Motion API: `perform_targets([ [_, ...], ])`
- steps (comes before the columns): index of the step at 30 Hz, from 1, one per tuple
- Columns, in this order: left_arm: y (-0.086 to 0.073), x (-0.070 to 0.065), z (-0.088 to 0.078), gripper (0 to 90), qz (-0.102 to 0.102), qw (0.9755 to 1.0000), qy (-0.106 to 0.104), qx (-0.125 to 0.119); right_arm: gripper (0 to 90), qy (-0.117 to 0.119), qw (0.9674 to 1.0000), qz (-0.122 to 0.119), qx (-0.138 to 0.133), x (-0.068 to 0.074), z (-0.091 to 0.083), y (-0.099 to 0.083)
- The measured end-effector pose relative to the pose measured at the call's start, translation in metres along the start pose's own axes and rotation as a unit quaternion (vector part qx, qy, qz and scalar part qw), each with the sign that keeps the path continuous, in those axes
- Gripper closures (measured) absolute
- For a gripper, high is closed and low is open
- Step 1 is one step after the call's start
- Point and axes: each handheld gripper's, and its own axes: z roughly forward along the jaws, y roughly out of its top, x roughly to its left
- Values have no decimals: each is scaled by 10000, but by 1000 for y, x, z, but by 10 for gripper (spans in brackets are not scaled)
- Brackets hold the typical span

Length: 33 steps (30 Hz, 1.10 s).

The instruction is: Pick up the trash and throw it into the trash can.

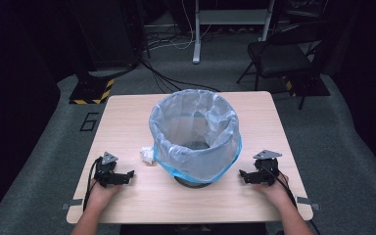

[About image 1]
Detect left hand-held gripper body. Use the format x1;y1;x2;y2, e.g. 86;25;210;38
93;151;125;189

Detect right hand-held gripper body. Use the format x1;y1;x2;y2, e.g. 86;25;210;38
252;149;283;187

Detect person's left hand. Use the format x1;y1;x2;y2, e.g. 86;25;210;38
87;177;124;211

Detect person's right hand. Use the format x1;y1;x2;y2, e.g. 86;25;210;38
253;173;290;208

